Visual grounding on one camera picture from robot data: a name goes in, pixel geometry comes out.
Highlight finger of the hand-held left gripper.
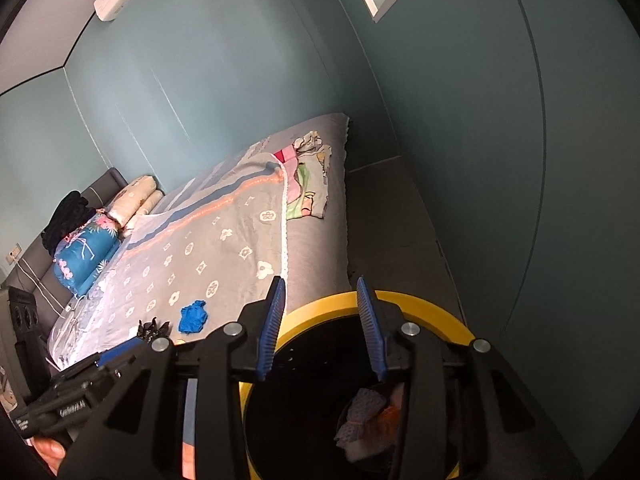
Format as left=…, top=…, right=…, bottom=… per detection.
left=95, top=337, right=148, bottom=367

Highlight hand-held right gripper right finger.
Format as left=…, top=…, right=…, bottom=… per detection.
left=356, top=275, right=586, bottom=480

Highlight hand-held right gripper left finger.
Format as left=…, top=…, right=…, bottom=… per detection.
left=57, top=275, right=288, bottom=480

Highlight black plastic bag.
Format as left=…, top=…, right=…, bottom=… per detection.
left=137, top=317, right=169, bottom=343

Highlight yellow rimmed trash bin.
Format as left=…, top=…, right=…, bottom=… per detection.
left=239, top=290, right=473, bottom=480

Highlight purple foam net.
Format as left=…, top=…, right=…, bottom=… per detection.
left=334, top=387, right=391, bottom=461

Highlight blue cloth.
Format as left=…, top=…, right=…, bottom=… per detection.
left=178, top=300, right=210, bottom=336

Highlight person's left hand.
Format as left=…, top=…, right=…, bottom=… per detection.
left=32, top=437, right=68, bottom=476

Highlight light floral bed sheet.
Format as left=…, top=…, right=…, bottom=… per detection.
left=47, top=280, right=131, bottom=366

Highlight grey flower print blanket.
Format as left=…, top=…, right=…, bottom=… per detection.
left=65, top=157, right=291, bottom=480

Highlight grey upholstered bed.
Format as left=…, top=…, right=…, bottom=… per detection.
left=0, top=112, right=351, bottom=376

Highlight blue floral folded quilt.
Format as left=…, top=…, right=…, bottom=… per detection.
left=52, top=212, right=123, bottom=297

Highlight pink and green cloth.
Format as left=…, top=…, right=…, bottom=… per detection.
left=285, top=131, right=333, bottom=221

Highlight black folded clothes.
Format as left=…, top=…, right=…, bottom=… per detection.
left=41, top=190, right=96, bottom=256

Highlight beige folded quilt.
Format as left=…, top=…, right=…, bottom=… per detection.
left=107, top=175, right=165, bottom=231

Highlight white charging cable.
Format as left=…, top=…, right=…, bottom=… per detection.
left=15, top=257, right=81, bottom=331

